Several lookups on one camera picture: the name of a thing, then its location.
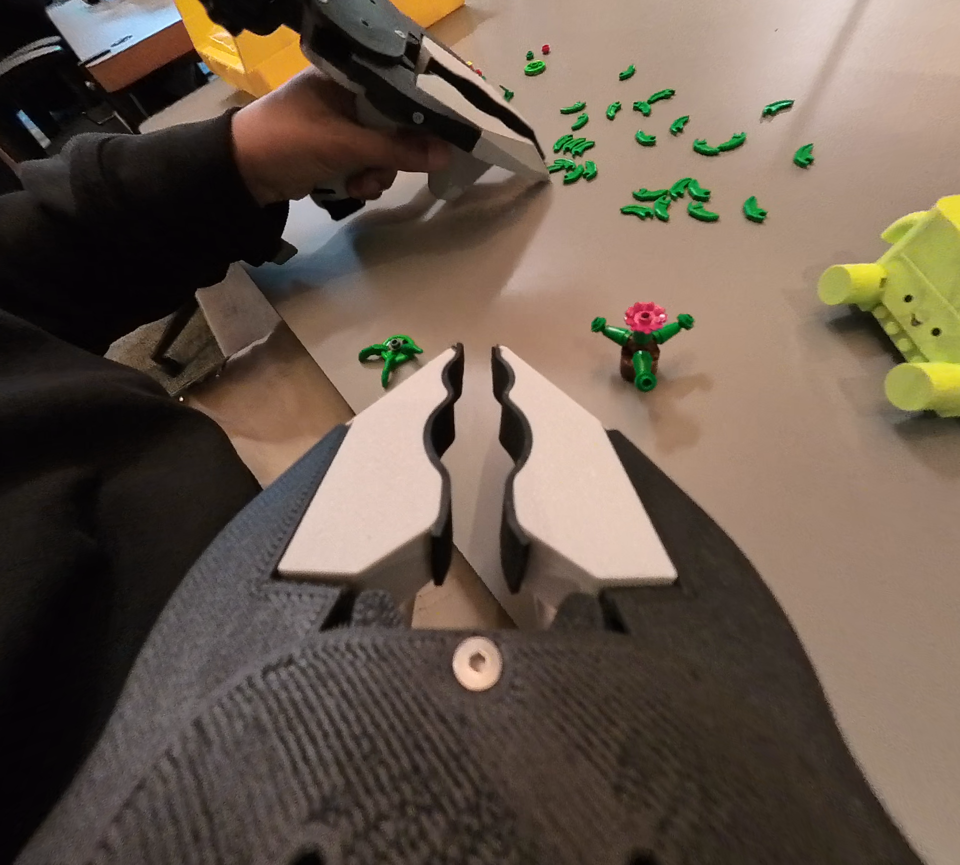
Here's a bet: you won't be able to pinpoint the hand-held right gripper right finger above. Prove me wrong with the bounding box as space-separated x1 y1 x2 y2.
489 344 680 628

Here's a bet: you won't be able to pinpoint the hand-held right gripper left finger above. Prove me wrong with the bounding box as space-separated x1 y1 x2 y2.
276 346 466 615

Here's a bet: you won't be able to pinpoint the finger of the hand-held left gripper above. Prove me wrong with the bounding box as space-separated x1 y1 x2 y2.
471 124 554 184
416 34 545 160

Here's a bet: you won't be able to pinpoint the green wheel stem piece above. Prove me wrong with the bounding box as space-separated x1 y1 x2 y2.
358 334 425 388

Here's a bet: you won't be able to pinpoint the person's left forearm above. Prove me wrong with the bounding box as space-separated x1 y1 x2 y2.
15 106 297 349

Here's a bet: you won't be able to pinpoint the person's left hand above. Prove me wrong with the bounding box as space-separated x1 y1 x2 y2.
232 71 453 208

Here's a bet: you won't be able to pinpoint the pile of small flower pieces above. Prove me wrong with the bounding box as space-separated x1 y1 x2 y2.
465 41 553 103

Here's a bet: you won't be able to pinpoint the small brick flower plant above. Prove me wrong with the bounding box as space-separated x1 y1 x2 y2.
591 301 696 394

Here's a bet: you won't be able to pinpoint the scattered green leaf pieces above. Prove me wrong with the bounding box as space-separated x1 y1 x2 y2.
546 62 816 225

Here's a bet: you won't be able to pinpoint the person's black jacket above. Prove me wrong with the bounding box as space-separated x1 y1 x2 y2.
0 152 264 865

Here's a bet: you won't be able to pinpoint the lime green toy pot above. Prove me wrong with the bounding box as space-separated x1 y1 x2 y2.
817 193 960 420

